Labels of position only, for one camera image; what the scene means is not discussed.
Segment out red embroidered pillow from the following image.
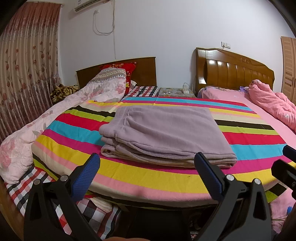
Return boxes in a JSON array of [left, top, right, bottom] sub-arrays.
[[99, 62, 137, 95]]

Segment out white air conditioner cable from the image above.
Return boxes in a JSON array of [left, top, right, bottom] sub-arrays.
[[93, 10, 116, 59]]

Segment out floral covered nightstand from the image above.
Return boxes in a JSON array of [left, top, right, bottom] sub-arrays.
[[158, 87, 195, 97]]

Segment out light wooden wardrobe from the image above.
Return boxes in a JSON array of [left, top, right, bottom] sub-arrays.
[[280, 36, 296, 99]]

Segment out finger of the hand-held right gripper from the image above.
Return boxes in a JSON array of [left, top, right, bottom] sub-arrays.
[[282, 146, 296, 164], [271, 159, 296, 186]]

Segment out dark wooden headboard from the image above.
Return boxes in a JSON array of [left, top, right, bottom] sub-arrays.
[[76, 57, 158, 90]]

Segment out colourful striped blanket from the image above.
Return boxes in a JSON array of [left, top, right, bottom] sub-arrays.
[[31, 97, 296, 205]]

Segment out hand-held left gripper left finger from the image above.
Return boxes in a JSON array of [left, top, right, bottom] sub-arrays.
[[23, 153, 101, 241]]

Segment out lilac pants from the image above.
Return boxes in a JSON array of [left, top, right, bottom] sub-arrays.
[[99, 105, 238, 168]]

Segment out white air conditioner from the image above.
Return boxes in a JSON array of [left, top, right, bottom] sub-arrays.
[[73, 0, 110, 12]]

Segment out tiger print blanket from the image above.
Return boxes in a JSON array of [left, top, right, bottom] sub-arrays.
[[50, 84, 79, 104]]

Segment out pink bed sheet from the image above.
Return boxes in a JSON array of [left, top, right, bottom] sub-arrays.
[[196, 86, 296, 151]]

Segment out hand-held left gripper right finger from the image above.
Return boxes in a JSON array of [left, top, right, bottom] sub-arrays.
[[194, 152, 272, 241]]

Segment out floral pink curtain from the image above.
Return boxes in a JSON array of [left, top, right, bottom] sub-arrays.
[[0, 3, 63, 142]]

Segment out checked bed sheet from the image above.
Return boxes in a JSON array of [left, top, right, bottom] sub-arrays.
[[5, 85, 159, 240]]

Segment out pink floral quilt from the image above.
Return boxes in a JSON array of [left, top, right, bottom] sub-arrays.
[[0, 68, 127, 184]]

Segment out glossy light wooden headboard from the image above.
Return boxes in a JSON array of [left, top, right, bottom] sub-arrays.
[[193, 47, 275, 96]]

